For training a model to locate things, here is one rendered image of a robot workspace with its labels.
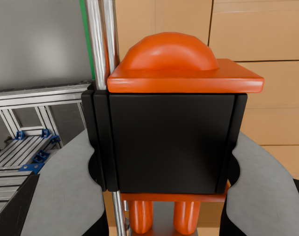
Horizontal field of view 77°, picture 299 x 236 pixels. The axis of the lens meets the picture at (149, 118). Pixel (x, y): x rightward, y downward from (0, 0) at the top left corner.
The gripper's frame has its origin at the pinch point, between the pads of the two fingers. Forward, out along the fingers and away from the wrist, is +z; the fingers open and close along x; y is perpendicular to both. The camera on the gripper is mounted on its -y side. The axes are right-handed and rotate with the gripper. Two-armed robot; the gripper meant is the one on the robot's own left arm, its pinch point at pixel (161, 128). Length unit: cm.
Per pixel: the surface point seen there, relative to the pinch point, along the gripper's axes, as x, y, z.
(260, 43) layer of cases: 38, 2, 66
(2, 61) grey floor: -107, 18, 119
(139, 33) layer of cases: -7, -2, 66
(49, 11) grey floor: -66, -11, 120
